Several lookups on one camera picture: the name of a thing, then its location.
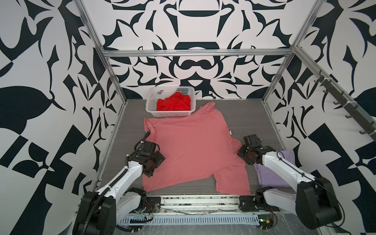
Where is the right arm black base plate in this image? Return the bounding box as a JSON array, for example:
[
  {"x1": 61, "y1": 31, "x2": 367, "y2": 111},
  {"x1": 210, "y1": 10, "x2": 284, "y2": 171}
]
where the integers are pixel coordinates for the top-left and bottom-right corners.
[{"x1": 239, "y1": 196, "x2": 280, "y2": 212}]

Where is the white plastic basket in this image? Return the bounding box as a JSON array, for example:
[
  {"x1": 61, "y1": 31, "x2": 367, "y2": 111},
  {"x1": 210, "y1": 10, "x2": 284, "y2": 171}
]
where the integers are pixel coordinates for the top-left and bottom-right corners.
[{"x1": 146, "y1": 86, "x2": 196, "y2": 118}]

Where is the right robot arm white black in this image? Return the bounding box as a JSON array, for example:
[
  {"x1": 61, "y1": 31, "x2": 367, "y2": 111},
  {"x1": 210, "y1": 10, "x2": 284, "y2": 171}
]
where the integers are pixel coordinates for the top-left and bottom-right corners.
[{"x1": 237, "y1": 134, "x2": 345, "y2": 230}]

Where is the black wall hook rack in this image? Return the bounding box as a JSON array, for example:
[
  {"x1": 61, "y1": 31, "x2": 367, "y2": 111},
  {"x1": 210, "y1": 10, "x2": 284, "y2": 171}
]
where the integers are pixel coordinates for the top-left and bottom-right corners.
[{"x1": 315, "y1": 70, "x2": 376, "y2": 142}]

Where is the red t shirt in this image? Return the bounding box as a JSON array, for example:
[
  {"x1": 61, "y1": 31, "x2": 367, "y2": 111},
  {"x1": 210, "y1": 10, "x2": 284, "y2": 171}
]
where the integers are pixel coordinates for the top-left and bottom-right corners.
[{"x1": 157, "y1": 92, "x2": 191, "y2": 111}]

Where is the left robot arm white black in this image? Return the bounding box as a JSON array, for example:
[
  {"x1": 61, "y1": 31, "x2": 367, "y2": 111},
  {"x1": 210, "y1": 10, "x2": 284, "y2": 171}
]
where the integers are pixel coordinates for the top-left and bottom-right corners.
[{"x1": 72, "y1": 141, "x2": 165, "y2": 235}]

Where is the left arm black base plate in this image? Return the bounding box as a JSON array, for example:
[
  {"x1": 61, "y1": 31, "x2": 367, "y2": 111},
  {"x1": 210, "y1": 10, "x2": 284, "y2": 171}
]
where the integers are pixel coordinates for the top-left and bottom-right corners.
[{"x1": 143, "y1": 196, "x2": 161, "y2": 213}]

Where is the white slotted cable duct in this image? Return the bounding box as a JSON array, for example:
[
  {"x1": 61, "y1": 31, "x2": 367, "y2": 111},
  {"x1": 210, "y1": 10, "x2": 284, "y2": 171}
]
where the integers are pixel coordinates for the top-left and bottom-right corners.
[{"x1": 119, "y1": 214, "x2": 259, "y2": 226}]

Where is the pink t shirt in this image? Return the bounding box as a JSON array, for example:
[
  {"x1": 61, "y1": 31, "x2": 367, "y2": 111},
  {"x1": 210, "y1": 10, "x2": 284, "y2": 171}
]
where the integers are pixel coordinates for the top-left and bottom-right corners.
[{"x1": 143, "y1": 102, "x2": 251, "y2": 195}]

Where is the folded purple t shirt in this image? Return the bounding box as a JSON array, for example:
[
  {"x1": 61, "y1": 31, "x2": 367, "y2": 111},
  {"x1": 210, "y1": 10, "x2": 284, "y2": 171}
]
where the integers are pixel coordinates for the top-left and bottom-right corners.
[{"x1": 254, "y1": 150, "x2": 295, "y2": 188}]

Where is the small green circuit board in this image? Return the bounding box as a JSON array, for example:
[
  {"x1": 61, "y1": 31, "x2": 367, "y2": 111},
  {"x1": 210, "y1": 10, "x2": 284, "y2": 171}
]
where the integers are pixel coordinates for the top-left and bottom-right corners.
[{"x1": 258, "y1": 213, "x2": 278, "y2": 231}]

